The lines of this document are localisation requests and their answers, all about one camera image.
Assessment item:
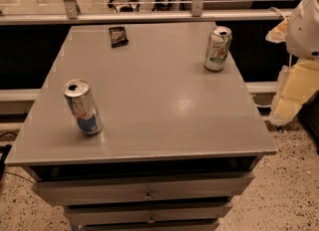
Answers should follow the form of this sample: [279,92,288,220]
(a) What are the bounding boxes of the lower grey drawer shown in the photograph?
[64,201,232,225]

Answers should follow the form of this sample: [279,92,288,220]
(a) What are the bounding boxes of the upper grey drawer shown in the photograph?
[32,171,254,206]

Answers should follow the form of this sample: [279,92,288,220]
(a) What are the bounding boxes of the grey drawer cabinet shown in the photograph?
[7,23,276,231]

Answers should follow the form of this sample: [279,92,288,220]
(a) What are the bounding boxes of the blue silver energy drink can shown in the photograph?
[63,79,103,135]

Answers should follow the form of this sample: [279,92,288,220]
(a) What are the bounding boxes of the black cable on floor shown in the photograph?
[0,131,36,184]

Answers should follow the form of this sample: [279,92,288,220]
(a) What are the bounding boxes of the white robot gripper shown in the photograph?
[265,0,319,126]

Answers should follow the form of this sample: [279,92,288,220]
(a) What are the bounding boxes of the green white 7up can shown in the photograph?
[203,26,232,72]

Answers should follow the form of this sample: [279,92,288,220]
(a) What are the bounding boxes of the black snack packet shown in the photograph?
[109,26,129,48]

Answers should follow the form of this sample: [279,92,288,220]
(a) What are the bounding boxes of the grey metal railing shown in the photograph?
[0,0,319,26]

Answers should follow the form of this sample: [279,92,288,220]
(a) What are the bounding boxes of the grey drawer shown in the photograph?
[32,171,254,206]
[64,201,232,225]

